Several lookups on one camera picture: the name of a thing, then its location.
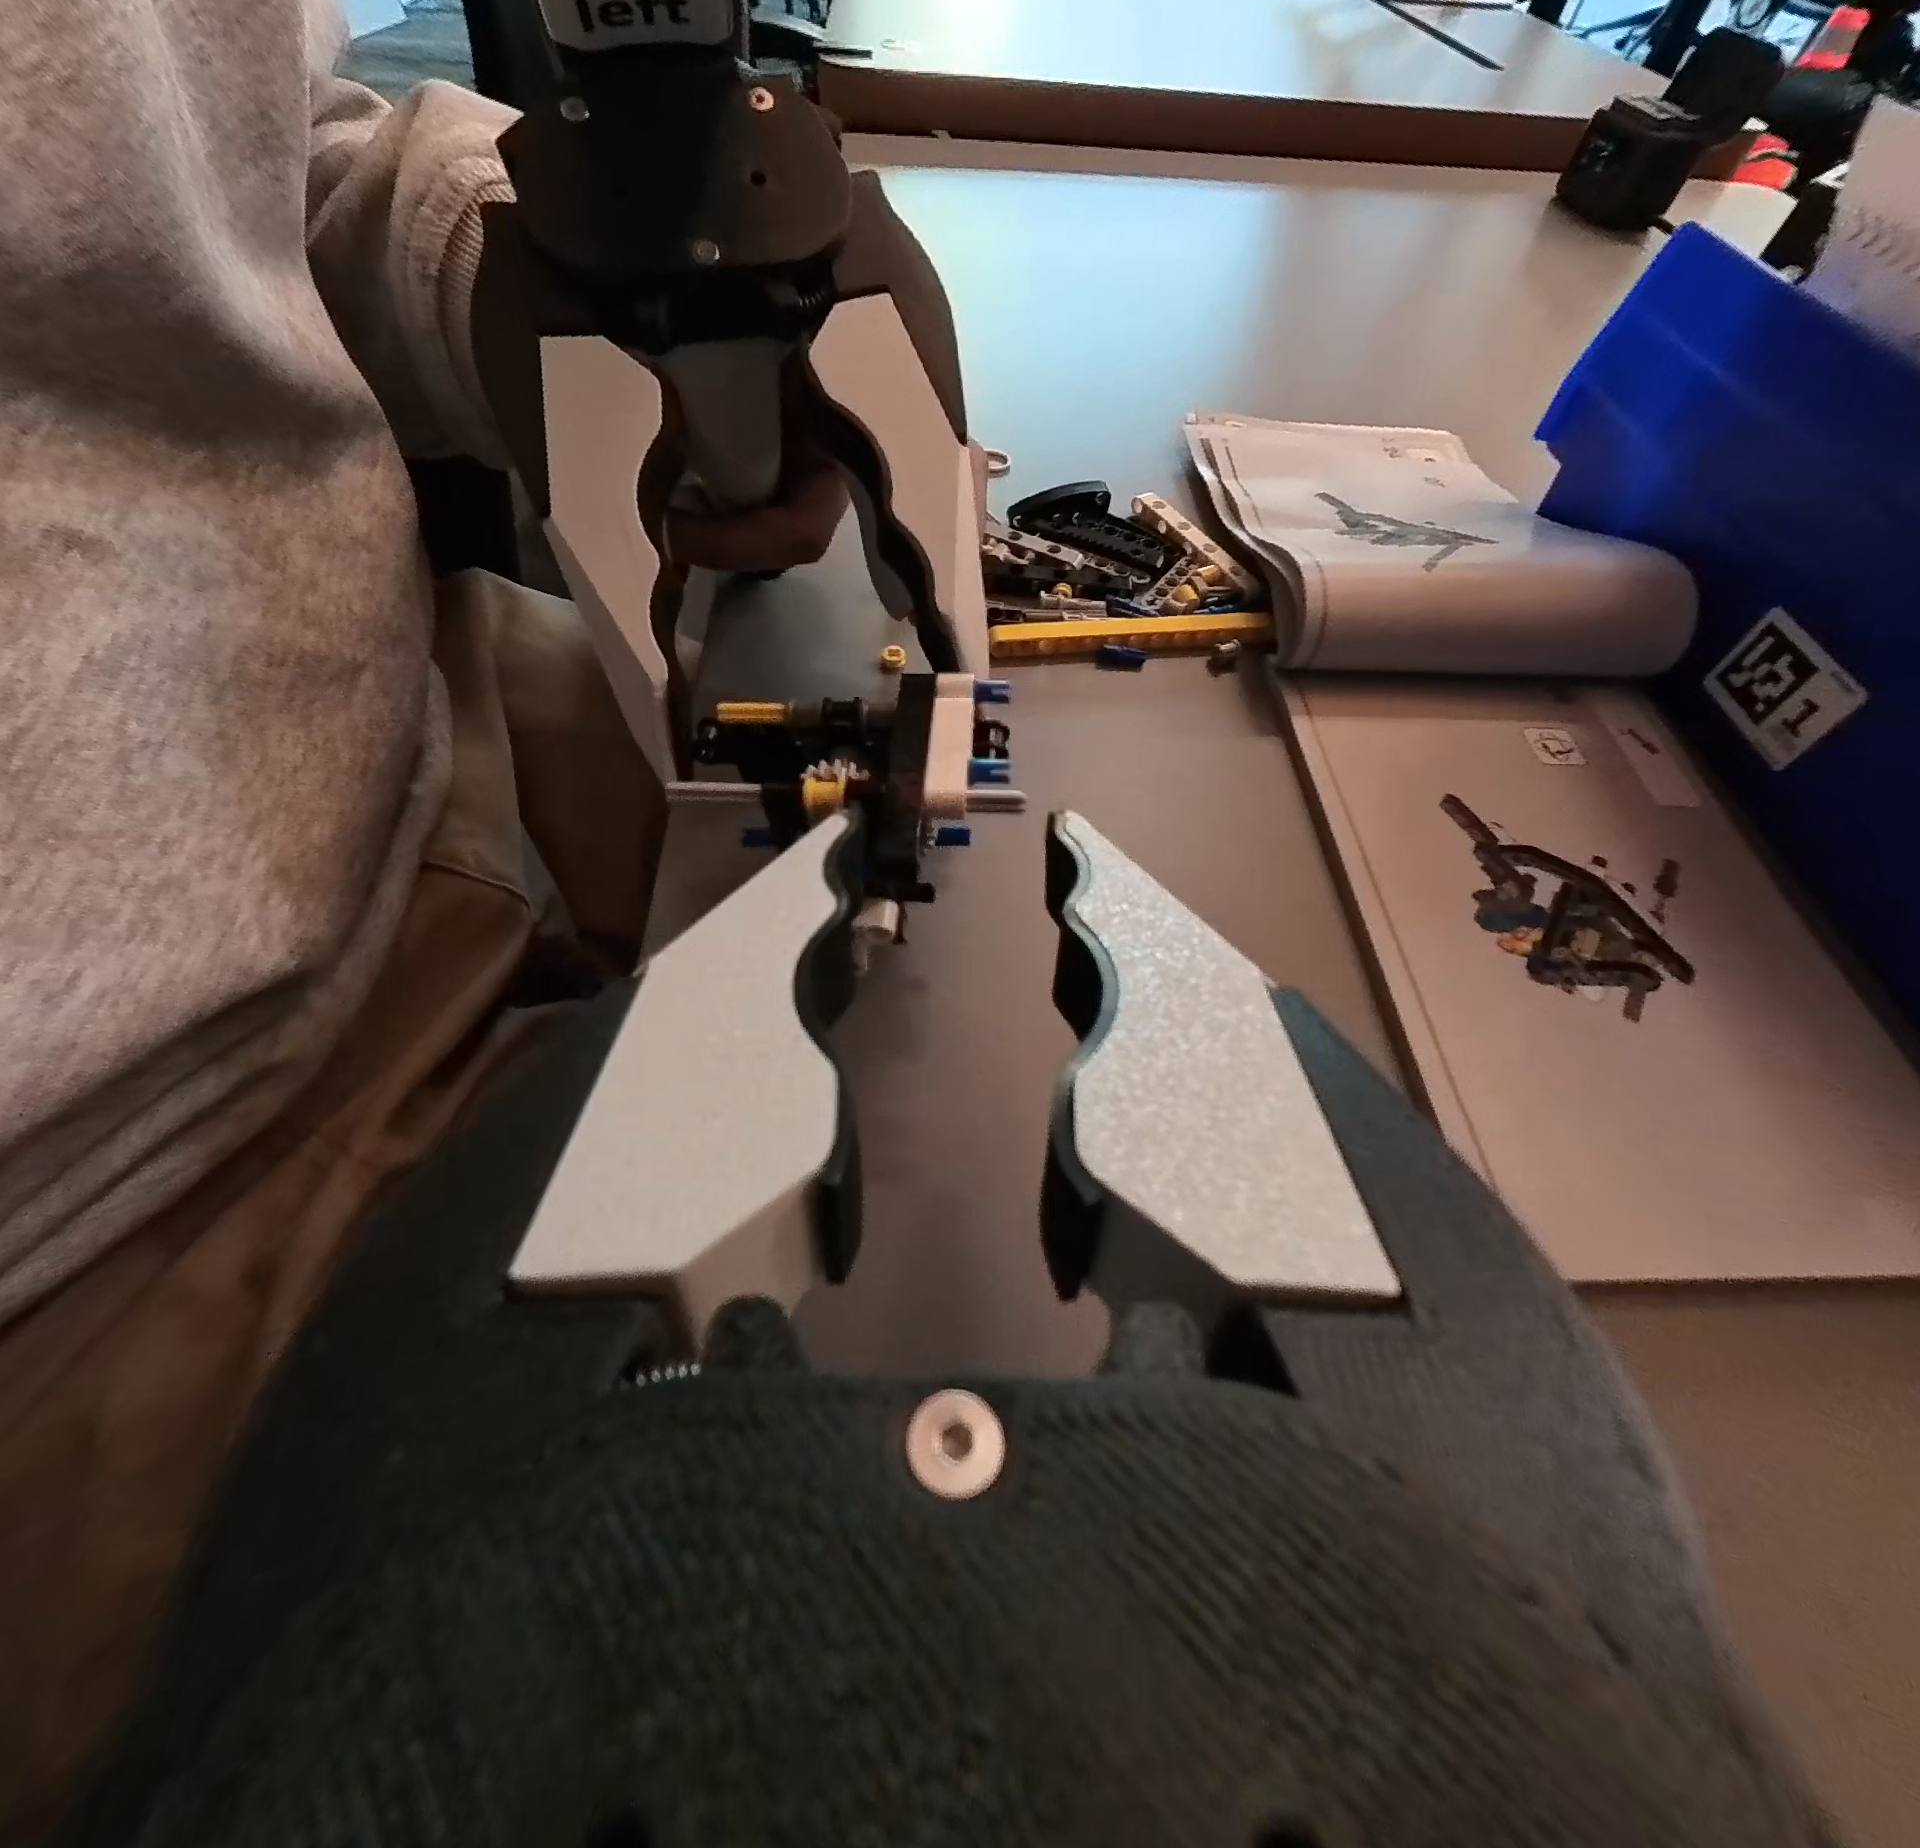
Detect pile of loose lego pieces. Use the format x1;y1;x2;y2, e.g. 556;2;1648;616
982;481;1253;626

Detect grey office table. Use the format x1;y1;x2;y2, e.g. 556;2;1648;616
817;0;1718;169

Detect person's left hand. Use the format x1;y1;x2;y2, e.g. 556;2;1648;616
666;467;844;579

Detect blue storage bin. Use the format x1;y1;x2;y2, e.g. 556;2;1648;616
1532;221;1920;1016

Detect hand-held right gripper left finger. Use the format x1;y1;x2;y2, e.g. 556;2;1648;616
509;811;871;1341

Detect person's grey sweatshirt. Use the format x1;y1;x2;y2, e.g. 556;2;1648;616
0;0;452;1325

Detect grey lego instruction booklet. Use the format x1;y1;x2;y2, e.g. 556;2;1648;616
1183;413;1920;1287

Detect white printed sheet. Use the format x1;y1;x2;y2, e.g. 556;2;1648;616
1800;93;1920;328

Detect long yellow lego beam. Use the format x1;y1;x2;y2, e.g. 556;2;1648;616
988;611;1275;663

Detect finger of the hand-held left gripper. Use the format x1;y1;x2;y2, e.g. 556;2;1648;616
539;331;713;829
781;297;994;687

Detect person's tan trousers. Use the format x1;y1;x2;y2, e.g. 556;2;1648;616
0;567;678;1848

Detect person's left forearm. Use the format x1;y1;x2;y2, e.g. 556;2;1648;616
307;72;525;470

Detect partly built lego assembly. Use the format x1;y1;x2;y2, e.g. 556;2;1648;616
666;671;1028;965

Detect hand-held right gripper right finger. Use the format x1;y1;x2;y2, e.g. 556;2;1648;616
1041;811;1404;1331

